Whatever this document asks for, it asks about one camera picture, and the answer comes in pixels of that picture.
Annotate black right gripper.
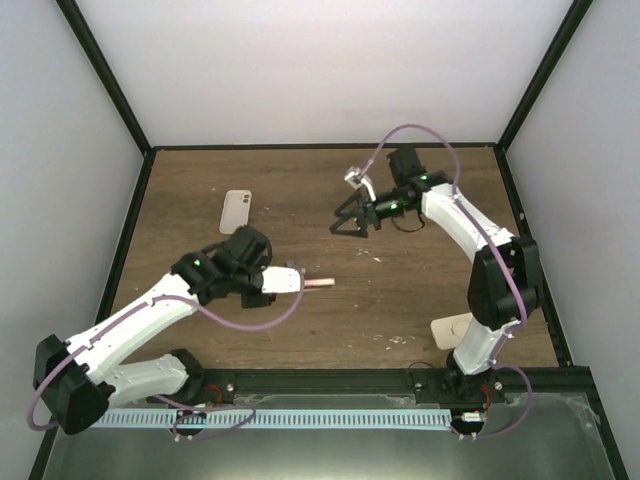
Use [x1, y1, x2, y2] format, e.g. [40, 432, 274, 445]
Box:
[332, 188, 414, 239]

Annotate pink phone case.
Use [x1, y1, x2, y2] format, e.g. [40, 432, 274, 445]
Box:
[304, 278, 335, 290]

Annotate white phone case with ring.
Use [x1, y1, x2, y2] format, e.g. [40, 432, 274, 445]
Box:
[219, 190, 252, 235]

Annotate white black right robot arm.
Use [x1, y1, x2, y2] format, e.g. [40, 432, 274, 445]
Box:
[329, 147, 542, 403]

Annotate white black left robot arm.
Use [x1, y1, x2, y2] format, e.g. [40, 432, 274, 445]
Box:
[27, 226, 304, 435]

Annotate beige phone case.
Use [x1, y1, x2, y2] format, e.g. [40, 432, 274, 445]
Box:
[430, 312, 472, 351]

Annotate grey metal plate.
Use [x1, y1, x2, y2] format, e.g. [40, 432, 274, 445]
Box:
[44, 394, 614, 479]

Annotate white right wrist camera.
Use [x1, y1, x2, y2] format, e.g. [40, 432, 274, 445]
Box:
[344, 166, 377, 202]

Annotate light blue slotted cable duct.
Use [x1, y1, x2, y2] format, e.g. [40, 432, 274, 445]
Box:
[94, 409, 452, 431]

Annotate black aluminium frame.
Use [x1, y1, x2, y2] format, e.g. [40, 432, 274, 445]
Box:
[33, 1, 628, 479]

